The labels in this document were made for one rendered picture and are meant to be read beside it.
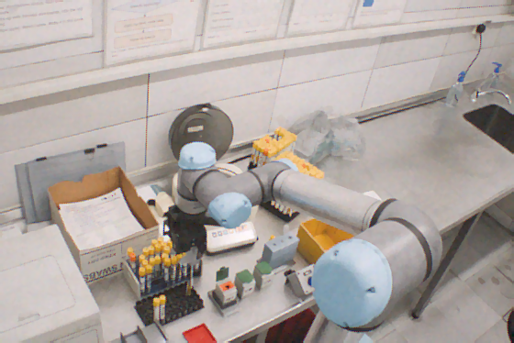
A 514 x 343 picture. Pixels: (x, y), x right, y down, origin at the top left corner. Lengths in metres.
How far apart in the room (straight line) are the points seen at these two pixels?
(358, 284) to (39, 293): 0.67
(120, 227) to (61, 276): 0.46
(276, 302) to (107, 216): 0.56
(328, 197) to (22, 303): 0.64
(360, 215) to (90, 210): 0.94
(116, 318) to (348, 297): 0.83
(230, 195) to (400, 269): 0.40
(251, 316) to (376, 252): 0.78
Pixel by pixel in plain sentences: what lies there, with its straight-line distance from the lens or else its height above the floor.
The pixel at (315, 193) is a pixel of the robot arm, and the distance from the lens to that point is 0.96.
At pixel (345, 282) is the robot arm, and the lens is 0.71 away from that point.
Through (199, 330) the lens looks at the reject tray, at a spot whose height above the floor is 0.88.
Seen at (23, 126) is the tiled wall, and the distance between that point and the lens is 1.50.
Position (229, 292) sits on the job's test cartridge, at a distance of 1.40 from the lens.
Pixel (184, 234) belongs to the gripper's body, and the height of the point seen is 1.19.
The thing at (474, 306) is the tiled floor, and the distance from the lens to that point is 3.03.
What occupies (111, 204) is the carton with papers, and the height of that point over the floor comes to 0.94.
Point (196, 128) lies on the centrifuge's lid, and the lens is 1.71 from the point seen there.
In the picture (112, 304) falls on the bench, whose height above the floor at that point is 0.87.
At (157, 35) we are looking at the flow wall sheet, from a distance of 1.51.
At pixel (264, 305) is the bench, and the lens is 1.48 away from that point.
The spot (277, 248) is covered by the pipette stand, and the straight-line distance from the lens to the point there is 1.49.
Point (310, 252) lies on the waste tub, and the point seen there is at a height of 0.92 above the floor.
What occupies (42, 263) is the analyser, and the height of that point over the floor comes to 1.18.
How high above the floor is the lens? 2.05
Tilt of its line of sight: 38 degrees down
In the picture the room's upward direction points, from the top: 11 degrees clockwise
